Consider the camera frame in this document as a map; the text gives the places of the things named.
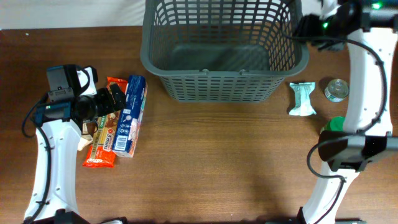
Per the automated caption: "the beige paper pouch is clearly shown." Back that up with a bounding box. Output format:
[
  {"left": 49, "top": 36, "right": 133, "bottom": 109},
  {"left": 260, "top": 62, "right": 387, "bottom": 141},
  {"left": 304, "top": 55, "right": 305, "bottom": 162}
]
[{"left": 77, "top": 123, "right": 96, "bottom": 151}]

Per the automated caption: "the blue tissue box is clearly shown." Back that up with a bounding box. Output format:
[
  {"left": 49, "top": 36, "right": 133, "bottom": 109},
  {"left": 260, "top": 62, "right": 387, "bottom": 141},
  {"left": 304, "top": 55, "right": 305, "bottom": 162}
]
[{"left": 112, "top": 75, "right": 147, "bottom": 157}]

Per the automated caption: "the San Remo spaghetti packet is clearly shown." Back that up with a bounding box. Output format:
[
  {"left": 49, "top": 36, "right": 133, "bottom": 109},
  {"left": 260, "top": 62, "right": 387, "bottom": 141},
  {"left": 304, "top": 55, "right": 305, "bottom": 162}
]
[{"left": 82, "top": 77, "right": 129, "bottom": 169}]

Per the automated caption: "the silver tin can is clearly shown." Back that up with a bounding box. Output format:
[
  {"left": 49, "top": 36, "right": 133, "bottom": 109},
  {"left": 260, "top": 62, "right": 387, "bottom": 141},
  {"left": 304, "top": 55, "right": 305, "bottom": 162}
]
[{"left": 325, "top": 79, "right": 349, "bottom": 103}]

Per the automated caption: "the green lid jar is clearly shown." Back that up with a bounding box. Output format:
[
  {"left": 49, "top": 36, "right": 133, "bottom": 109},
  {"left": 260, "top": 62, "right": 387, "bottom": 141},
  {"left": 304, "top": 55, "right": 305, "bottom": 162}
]
[{"left": 320, "top": 116, "right": 345, "bottom": 133}]

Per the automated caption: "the grey plastic basket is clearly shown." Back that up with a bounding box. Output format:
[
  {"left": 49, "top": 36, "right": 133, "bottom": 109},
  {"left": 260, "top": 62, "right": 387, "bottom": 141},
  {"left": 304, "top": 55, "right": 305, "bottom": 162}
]
[{"left": 141, "top": 0, "right": 309, "bottom": 103}]

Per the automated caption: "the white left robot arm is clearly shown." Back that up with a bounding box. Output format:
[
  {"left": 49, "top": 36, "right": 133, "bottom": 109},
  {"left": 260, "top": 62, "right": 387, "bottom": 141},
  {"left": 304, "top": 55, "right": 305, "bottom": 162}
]
[{"left": 24, "top": 84, "right": 125, "bottom": 223}]

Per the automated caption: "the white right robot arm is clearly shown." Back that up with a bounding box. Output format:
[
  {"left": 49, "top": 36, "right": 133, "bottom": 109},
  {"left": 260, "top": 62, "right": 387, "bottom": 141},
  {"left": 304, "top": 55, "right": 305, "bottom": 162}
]
[{"left": 290, "top": 0, "right": 397, "bottom": 223}]

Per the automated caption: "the light green snack packet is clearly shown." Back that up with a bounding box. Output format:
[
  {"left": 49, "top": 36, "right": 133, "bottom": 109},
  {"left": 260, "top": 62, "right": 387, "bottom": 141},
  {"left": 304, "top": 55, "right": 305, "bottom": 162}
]
[{"left": 289, "top": 82, "right": 317, "bottom": 116}]

